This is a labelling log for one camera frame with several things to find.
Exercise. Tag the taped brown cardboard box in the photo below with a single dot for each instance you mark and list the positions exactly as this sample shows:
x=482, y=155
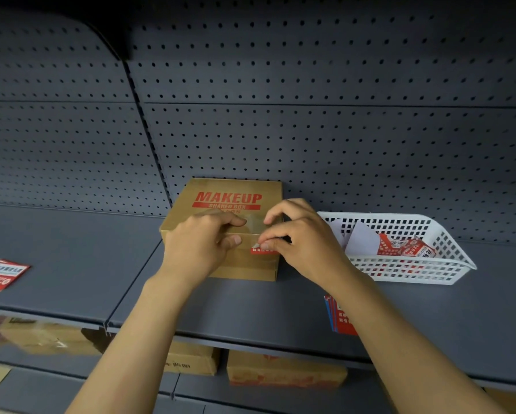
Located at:
x=42, y=336

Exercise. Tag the small brown cardboard box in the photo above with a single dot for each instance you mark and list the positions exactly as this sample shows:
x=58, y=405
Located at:
x=193, y=358

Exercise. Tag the brown red-print cardboard box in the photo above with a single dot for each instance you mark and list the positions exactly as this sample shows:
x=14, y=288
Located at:
x=223, y=198

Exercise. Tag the grey slotted shelf upright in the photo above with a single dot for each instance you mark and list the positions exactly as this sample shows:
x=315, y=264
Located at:
x=148, y=137

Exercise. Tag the grey pegboard back panel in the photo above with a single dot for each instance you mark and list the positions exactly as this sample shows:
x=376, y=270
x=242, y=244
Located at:
x=348, y=124
x=55, y=137

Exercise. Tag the person's right forearm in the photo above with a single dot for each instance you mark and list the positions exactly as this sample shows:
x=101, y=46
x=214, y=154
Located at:
x=404, y=353

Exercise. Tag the person's left hand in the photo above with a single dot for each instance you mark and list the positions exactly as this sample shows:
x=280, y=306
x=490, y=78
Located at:
x=189, y=250

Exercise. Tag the person's left forearm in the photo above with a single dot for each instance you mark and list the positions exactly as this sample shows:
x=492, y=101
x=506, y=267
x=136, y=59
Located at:
x=133, y=353

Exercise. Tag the person's right middle finger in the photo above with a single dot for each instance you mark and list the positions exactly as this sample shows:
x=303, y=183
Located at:
x=289, y=206

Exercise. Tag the white paper sheet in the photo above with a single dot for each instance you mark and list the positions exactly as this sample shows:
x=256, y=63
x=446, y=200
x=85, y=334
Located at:
x=363, y=241
x=337, y=230

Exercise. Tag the grey metal shelf board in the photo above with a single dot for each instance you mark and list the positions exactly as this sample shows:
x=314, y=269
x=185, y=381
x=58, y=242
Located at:
x=68, y=258
x=456, y=323

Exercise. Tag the person's left thumb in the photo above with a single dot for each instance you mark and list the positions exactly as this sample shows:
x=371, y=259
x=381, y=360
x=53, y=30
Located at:
x=231, y=241

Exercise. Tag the grey lower shelf board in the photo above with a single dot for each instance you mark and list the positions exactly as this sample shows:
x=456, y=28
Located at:
x=240, y=396

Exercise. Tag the white plastic mesh basket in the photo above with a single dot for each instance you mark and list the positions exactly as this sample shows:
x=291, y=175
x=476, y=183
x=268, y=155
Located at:
x=447, y=254

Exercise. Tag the red and white card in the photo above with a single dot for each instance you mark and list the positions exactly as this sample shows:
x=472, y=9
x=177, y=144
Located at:
x=406, y=247

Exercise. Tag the red and blue leaflet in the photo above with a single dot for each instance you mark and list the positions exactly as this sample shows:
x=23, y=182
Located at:
x=1, y=275

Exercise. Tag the person's right thumb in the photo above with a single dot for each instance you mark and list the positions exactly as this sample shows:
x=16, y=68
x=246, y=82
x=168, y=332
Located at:
x=271, y=246

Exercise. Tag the person's right hand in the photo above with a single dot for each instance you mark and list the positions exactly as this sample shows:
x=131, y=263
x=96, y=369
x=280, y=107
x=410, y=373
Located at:
x=314, y=250

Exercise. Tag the brown red-pattern cardboard box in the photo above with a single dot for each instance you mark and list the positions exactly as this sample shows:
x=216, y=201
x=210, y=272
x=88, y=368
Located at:
x=284, y=369

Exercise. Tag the small red sticker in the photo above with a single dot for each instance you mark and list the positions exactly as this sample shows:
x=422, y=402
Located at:
x=255, y=251

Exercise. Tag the stack of red blue leaflets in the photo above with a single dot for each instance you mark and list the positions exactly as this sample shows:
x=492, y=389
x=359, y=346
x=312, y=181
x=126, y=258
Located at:
x=337, y=316

